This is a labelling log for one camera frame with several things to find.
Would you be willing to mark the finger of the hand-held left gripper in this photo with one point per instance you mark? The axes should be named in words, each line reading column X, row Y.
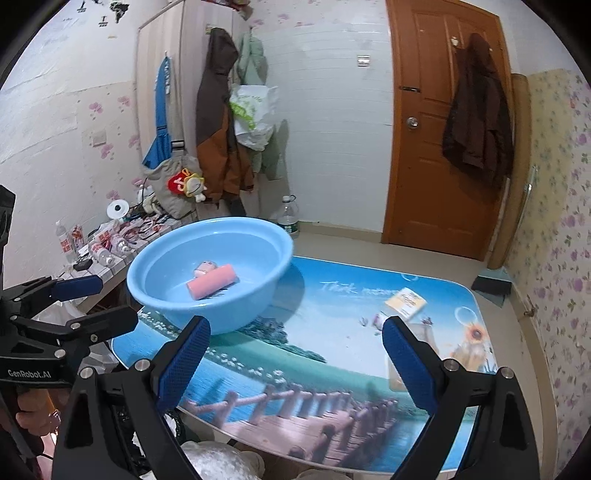
column 76, row 286
column 101, row 325

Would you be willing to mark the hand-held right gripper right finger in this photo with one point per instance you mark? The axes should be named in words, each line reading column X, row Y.
column 411, row 369

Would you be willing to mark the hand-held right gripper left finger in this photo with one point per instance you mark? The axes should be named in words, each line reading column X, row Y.
column 184, row 364

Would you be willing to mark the yellow white tissue packet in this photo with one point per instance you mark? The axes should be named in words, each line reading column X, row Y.
column 406, row 302

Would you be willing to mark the light blue plastic basin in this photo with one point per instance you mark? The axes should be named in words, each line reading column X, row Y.
column 161, row 277

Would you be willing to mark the pink roll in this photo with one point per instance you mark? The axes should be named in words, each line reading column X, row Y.
column 212, row 281

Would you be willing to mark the person's left hand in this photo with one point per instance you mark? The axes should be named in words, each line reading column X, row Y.
column 37, row 410

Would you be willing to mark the small black device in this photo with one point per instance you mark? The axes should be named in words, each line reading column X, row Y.
column 83, row 265

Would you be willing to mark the clear bottle red label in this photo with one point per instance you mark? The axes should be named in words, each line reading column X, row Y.
column 64, row 240
column 121, row 244
column 101, row 251

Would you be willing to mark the white toilet paper roll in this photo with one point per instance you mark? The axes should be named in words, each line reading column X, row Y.
column 117, row 210

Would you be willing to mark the scenery print table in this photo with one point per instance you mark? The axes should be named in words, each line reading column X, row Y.
column 323, row 323

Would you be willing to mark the grey dustpan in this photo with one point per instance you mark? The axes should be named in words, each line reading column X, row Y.
column 494, row 286

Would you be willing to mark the brass door latch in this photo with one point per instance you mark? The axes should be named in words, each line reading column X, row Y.
column 528, row 314

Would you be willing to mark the red yellow plush toy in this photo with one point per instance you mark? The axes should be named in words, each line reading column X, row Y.
column 189, row 184

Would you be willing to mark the large clear water bottle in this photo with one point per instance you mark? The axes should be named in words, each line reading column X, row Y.
column 288, row 221

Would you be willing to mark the brown orange jacket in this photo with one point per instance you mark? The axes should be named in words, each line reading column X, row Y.
column 212, row 115

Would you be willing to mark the brown wooden door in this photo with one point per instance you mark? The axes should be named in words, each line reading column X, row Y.
column 425, row 138

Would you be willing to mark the white green plastic bag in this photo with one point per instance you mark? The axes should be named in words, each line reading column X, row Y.
column 254, row 120

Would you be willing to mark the silver door knob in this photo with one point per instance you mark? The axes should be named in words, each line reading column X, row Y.
column 412, row 122

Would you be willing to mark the dark brown jacket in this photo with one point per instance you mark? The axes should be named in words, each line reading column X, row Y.
column 475, row 120

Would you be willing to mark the pale striped wardrobe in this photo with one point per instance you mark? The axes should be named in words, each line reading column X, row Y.
column 189, row 46

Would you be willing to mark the pale green coat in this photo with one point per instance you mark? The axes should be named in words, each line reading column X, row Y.
column 251, row 60

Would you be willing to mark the white wall socket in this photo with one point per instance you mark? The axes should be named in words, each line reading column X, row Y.
column 98, row 138

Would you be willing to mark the black wall stickers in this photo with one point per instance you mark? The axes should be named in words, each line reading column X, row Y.
column 117, row 9

